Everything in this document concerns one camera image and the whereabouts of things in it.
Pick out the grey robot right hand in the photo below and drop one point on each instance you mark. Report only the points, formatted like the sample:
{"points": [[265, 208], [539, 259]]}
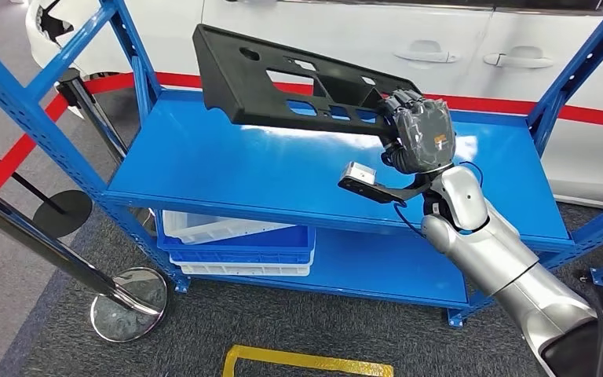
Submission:
{"points": [[426, 135]]}

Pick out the black plastic car part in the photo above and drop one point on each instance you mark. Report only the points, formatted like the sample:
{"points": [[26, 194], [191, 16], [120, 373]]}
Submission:
{"points": [[228, 88]]}

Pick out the blue metal shelf rack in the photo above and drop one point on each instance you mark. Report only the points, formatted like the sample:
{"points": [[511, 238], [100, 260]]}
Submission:
{"points": [[228, 166]]}

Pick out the white car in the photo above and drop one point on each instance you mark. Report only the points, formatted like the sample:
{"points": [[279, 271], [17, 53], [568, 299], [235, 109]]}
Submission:
{"points": [[463, 31]]}

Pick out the red barrier belt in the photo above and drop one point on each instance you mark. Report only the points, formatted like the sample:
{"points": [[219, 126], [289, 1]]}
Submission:
{"points": [[593, 115], [18, 151]]}

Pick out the white plastic bin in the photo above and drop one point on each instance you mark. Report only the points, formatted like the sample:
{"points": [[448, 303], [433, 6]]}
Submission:
{"points": [[202, 229], [239, 269]]}

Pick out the blue plastic bin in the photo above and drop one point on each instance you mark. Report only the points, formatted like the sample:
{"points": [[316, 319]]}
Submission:
{"points": [[228, 256]]}

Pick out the chrome stanchion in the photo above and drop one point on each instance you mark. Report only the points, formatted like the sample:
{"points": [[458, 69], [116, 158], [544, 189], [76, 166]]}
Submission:
{"points": [[130, 304]]}

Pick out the black thin pole disc stand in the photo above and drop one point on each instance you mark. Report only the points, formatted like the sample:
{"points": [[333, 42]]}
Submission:
{"points": [[62, 213]]}

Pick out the black car bumper grille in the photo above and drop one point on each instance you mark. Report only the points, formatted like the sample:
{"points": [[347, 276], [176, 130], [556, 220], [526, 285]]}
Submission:
{"points": [[52, 23]]}

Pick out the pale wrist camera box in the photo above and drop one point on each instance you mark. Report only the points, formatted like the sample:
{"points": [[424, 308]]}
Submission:
{"points": [[359, 173]]}

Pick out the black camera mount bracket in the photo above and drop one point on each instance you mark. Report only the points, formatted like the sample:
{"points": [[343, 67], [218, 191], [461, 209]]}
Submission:
{"points": [[374, 193]]}

